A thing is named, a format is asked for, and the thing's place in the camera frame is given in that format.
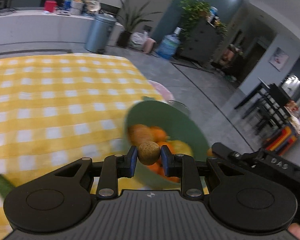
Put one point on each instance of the potted long leaf plant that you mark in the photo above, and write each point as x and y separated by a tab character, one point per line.
130	18

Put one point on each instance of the blue grey trash bin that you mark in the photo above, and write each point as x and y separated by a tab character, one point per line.
99	33

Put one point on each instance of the black dining chairs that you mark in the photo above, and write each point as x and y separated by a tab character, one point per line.
270	105

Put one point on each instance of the trailing green pothos plant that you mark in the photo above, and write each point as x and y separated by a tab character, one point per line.
192	11

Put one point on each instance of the brown longan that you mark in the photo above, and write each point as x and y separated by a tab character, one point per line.
148	153

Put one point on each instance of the green colander bowl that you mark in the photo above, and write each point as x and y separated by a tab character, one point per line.
176	124

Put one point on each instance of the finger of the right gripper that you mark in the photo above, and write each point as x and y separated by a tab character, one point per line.
223	152

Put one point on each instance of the red box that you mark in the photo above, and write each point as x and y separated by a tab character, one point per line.
50	6

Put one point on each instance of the person's hand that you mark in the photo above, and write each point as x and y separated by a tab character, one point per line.
294	229

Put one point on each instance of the white plastic bag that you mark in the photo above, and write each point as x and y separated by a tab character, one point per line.
137	40

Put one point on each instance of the yellow white checkered tablecloth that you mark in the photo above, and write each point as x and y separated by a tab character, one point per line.
55	109

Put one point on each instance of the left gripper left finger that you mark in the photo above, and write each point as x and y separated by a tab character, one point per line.
113	168

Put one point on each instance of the pink small heater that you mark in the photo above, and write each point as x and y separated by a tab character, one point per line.
148	45

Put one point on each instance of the red green mango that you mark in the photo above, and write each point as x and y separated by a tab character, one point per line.
139	133

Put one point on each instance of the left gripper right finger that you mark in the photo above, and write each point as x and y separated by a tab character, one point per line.
185	168

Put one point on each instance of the yellow green pear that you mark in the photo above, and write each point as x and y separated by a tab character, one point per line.
180	147

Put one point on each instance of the blue water jug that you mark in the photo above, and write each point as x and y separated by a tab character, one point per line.
169	45

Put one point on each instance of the white marble tv console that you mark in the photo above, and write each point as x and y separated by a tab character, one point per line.
33	27

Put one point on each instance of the green cucumber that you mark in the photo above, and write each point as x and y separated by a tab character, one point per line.
5	186

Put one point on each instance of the dark grey drawer cabinet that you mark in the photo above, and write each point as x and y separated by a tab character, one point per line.
204	39

